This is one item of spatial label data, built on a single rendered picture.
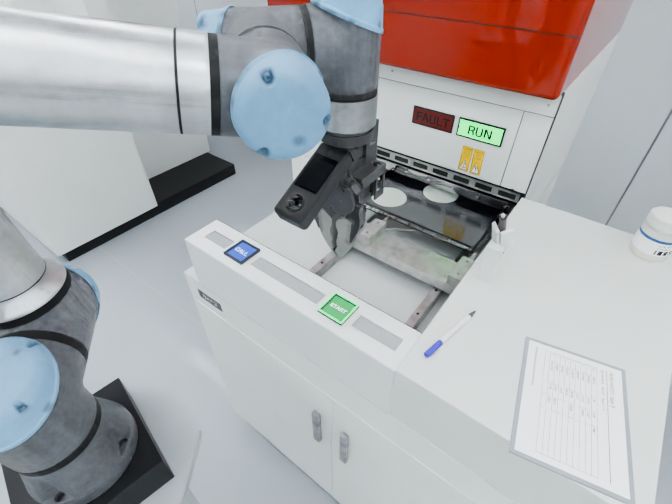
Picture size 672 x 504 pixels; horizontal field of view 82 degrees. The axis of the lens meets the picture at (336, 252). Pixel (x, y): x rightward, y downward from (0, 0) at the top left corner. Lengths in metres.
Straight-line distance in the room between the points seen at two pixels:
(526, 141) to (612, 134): 1.57
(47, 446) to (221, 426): 1.14
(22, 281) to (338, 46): 0.48
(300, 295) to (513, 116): 0.64
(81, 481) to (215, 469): 0.99
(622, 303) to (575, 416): 0.29
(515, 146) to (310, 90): 0.81
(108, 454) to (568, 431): 0.65
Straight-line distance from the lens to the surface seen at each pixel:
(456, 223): 1.06
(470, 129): 1.08
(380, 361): 0.66
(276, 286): 0.77
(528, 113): 1.03
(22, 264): 0.63
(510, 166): 1.08
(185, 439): 0.80
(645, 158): 2.62
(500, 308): 0.78
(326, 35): 0.45
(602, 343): 0.81
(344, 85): 0.46
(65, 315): 0.67
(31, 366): 0.59
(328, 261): 0.98
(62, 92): 0.32
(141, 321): 2.16
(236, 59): 0.32
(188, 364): 1.91
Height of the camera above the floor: 1.51
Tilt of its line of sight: 41 degrees down
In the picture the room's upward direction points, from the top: straight up
